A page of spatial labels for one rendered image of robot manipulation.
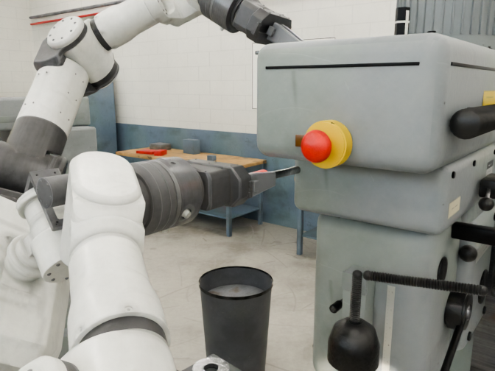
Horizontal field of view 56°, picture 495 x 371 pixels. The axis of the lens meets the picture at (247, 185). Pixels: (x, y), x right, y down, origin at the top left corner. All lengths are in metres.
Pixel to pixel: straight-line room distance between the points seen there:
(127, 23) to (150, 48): 6.65
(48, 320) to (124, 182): 0.26
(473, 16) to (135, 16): 0.62
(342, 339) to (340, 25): 5.07
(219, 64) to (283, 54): 5.96
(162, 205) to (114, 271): 0.16
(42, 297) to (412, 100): 0.52
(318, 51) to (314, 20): 5.16
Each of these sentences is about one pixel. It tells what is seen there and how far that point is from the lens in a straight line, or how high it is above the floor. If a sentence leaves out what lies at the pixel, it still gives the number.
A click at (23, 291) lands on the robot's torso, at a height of 1.57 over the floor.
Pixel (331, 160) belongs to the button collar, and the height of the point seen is 1.74.
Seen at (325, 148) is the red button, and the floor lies 1.76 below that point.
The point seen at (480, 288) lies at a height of 1.58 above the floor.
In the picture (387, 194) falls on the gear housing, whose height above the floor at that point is 1.68.
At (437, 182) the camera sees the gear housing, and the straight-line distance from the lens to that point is 0.66.
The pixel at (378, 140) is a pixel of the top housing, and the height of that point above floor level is 1.77.
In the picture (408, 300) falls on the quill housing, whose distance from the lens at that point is 0.76.
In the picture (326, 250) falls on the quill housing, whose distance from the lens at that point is 0.79.
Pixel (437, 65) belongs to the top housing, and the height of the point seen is 1.85.
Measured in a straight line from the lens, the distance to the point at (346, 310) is 0.77.
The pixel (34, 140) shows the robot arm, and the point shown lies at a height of 1.74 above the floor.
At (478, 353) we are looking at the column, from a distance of 1.29.
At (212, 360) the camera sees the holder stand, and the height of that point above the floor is 1.16.
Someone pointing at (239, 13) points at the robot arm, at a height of 1.96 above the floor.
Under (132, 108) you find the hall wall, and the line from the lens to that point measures 7.99.
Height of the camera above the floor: 1.83
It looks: 12 degrees down
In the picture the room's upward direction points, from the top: straight up
